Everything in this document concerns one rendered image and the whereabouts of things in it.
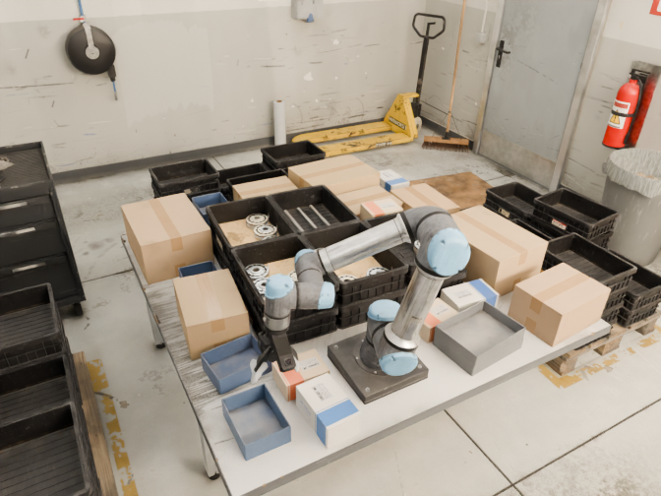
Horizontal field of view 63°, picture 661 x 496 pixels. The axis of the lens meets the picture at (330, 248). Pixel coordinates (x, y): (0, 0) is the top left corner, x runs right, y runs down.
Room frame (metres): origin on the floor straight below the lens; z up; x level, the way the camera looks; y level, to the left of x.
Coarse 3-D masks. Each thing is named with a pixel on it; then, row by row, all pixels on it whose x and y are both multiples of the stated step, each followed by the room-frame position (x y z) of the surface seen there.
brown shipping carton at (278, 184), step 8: (280, 176) 2.66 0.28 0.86; (240, 184) 2.55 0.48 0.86; (248, 184) 2.55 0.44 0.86; (256, 184) 2.56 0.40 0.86; (264, 184) 2.56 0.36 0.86; (272, 184) 2.56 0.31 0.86; (280, 184) 2.56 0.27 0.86; (288, 184) 2.57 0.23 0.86; (240, 192) 2.46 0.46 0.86; (248, 192) 2.46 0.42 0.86; (256, 192) 2.46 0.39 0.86; (264, 192) 2.47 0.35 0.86; (272, 192) 2.47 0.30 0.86
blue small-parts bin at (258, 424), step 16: (224, 400) 1.18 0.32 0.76; (240, 400) 1.21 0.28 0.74; (256, 400) 1.24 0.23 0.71; (272, 400) 1.19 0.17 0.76; (224, 416) 1.17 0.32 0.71; (240, 416) 1.17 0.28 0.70; (256, 416) 1.17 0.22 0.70; (272, 416) 1.17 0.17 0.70; (240, 432) 1.11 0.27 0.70; (256, 432) 1.11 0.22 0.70; (272, 432) 1.11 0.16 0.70; (288, 432) 1.08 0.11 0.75; (240, 448) 1.05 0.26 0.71; (256, 448) 1.03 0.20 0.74; (272, 448) 1.05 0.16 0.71
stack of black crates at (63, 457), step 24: (48, 408) 1.28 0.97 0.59; (72, 408) 1.28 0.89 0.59; (0, 432) 1.19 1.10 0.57; (24, 432) 1.22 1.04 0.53; (48, 432) 1.26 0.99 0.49; (72, 432) 1.26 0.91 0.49; (0, 456) 1.16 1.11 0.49; (24, 456) 1.16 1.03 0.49; (48, 456) 1.16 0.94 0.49; (72, 456) 1.17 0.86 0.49; (0, 480) 1.07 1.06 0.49; (24, 480) 1.07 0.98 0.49; (48, 480) 1.07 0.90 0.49; (72, 480) 1.07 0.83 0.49; (96, 480) 1.22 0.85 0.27
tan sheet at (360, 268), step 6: (366, 258) 1.92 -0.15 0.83; (372, 258) 1.93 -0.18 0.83; (354, 264) 1.88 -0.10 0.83; (360, 264) 1.88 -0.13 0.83; (366, 264) 1.88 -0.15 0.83; (372, 264) 1.88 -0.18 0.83; (378, 264) 1.88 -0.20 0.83; (336, 270) 1.83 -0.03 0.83; (342, 270) 1.83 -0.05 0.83; (348, 270) 1.83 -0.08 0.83; (354, 270) 1.83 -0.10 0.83; (360, 270) 1.83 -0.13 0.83; (366, 270) 1.84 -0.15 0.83; (354, 276) 1.79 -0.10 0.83
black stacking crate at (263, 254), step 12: (288, 240) 1.91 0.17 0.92; (240, 252) 1.82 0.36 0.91; (252, 252) 1.84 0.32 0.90; (264, 252) 1.86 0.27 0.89; (276, 252) 1.89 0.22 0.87; (288, 252) 1.91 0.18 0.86; (264, 264) 1.86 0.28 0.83; (240, 276) 1.71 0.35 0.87; (324, 276) 1.69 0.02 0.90; (252, 300) 1.59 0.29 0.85; (264, 312) 1.49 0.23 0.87; (300, 312) 1.53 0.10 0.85; (312, 312) 1.55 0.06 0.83; (324, 312) 1.56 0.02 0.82; (264, 324) 1.48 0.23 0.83
